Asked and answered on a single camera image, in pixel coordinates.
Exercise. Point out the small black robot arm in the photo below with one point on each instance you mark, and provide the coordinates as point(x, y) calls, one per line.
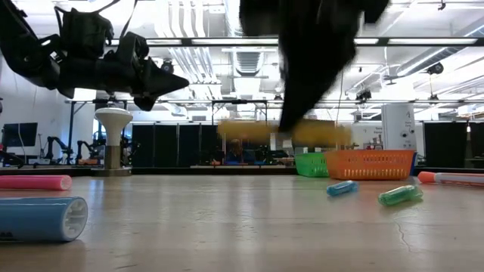
point(51, 145)
point(87, 149)

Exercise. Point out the black room divider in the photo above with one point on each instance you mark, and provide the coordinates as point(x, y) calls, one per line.
point(446, 145)
point(166, 145)
point(477, 147)

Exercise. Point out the blue translucent pen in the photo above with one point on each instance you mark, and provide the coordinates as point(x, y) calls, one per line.
point(342, 188)

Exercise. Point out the green highlighter cap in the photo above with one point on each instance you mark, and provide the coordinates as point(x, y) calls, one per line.
point(400, 195)

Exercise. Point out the black overhead frame beam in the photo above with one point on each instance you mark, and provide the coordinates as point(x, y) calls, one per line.
point(383, 42)

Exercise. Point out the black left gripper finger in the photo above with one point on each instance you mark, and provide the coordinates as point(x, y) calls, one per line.
point(162, 76)
point(162, 87)

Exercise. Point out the black ceiling spotlight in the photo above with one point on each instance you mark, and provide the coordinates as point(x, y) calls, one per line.
point(363, 95)
point(435, 68)
point(167, 65)

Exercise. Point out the orange Expo marker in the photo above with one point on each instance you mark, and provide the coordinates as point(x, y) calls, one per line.
point(427, 177)

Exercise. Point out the white mushroom-shaped lamp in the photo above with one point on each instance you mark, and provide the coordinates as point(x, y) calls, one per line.
point(113, 124)

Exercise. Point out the white cylindrical column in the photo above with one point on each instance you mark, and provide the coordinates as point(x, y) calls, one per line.
point(399, 124)

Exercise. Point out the yellow Sharpie highlighter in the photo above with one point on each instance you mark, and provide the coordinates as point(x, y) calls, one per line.
point(321, 134)

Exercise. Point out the black computer monitor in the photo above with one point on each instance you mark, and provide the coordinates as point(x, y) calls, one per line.
point(20, 134)

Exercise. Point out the orange plastic basket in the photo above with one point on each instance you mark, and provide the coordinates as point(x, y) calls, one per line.
point(370, 165)

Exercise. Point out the person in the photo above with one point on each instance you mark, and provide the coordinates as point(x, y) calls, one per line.
point(237, 155)

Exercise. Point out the green plastic basket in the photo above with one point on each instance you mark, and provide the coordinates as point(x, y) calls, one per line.
point(310, 164)

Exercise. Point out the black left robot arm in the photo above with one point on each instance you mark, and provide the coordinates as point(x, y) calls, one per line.
point(26, 56)

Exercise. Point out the black aluminium table frame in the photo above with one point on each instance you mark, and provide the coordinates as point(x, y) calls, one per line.
point(45, 170)

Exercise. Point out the pink highlighter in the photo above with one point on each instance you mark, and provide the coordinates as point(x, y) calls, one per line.
point(34, 182)

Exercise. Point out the blue plastic basket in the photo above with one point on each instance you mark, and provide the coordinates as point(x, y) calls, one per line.
point(414, 164)

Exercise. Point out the blue highlighter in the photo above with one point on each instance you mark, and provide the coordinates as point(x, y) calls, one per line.
point(34, 221)

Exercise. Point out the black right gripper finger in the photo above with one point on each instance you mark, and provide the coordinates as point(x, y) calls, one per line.
point(293, 98)
point(315, 87)

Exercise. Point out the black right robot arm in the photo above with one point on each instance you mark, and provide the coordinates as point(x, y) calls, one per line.
point(261, 15)

